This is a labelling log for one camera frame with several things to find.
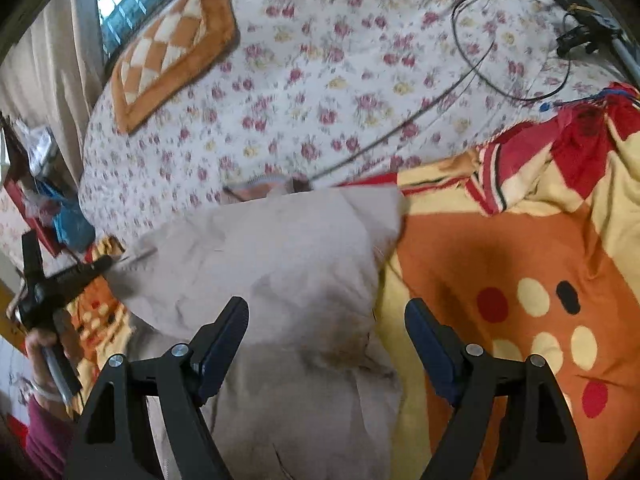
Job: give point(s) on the person's left hand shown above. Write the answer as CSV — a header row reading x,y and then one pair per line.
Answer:
x,y
35,355

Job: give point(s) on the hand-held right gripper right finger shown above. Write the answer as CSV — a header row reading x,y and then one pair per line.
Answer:
x,y
430,352

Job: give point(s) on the silver tripod leg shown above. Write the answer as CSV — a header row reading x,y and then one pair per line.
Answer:
x,y
625,55

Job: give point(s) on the black electronic device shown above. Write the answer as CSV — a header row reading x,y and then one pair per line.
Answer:
x,y
575,40

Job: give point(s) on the clear plastic bag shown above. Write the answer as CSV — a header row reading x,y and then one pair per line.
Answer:
x,y
37,145

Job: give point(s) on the red box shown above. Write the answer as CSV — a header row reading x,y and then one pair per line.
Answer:
x,y
27,210

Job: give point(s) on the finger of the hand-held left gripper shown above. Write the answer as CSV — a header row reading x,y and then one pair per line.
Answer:
x,y
85,272

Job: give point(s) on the floral bedsheet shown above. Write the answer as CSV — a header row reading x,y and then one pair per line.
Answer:
x,y
325,60

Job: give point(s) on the beige curtain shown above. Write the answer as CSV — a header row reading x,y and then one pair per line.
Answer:
x,y
50,75

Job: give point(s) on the orange checkered cushion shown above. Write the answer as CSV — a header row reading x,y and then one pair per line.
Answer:
x,y
165,45

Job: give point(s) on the orange dotted blanket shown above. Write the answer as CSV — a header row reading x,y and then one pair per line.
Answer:
x,y
500,250

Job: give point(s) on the blue plastic bag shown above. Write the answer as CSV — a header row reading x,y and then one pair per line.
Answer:
x,y
70,220

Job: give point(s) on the grey pillowcase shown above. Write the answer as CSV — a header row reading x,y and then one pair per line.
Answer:
x,y
280,270

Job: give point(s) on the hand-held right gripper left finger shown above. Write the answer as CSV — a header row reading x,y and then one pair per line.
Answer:
x,y
222,347

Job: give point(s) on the person's left forearm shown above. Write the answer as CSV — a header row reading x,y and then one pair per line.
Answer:
x,y
47,440

